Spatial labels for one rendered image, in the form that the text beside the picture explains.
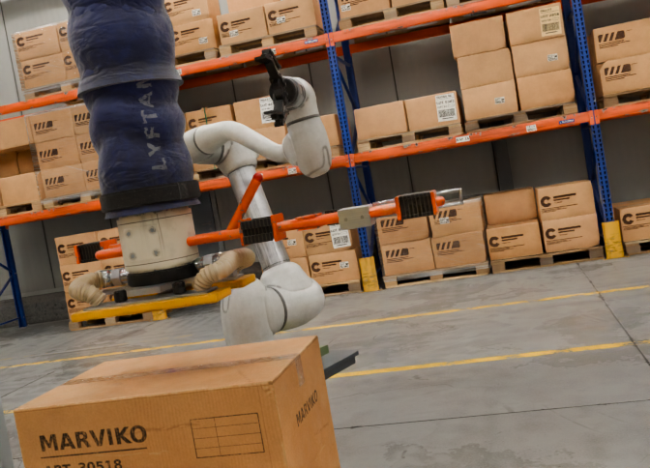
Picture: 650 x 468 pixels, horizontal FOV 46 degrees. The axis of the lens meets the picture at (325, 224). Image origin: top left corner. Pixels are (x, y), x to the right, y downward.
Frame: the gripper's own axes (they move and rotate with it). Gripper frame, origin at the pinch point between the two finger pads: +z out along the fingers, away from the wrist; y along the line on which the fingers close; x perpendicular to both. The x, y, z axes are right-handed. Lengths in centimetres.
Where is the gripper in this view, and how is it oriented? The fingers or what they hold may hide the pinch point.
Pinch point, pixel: (265, 85)
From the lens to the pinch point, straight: 193.6
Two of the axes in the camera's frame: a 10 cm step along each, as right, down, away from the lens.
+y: 1.7, 9.8, 0.5
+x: -9.7, 1.5, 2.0
